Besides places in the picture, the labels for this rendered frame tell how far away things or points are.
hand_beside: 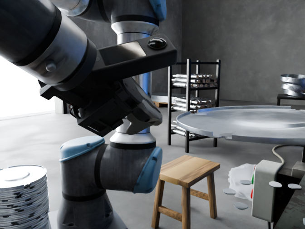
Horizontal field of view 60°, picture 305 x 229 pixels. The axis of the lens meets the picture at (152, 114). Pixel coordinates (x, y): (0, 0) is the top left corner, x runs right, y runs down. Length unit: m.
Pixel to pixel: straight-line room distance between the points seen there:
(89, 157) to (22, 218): 0.83
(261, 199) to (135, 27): 0.51
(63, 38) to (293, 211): 0.41
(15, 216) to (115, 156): 0.90
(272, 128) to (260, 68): 6.95
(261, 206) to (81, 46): 0.58
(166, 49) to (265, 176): 0.45
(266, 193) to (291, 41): 6.59
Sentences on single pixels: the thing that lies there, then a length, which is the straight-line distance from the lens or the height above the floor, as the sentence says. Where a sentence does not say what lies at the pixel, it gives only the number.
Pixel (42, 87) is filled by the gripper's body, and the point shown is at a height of 0.84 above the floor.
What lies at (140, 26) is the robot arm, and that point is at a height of 0.96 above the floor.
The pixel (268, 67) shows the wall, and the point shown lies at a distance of 7.28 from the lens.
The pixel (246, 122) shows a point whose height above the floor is 0.79.
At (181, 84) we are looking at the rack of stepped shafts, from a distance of 2.78.
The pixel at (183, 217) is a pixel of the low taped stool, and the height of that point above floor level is 0.13.
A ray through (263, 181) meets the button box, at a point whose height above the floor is 0.60.
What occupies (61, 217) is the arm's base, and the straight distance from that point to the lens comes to 0.76.
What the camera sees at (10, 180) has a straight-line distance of 1.47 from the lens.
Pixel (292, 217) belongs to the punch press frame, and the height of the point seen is 0.65.
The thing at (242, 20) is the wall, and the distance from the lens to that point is 7.60.
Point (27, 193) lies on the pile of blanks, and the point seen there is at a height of 0.28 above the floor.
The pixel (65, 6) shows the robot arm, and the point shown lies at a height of 0.99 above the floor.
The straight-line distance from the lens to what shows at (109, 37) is 6.07.
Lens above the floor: 0.86
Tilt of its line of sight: 10 degrees down
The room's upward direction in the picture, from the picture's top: straight up
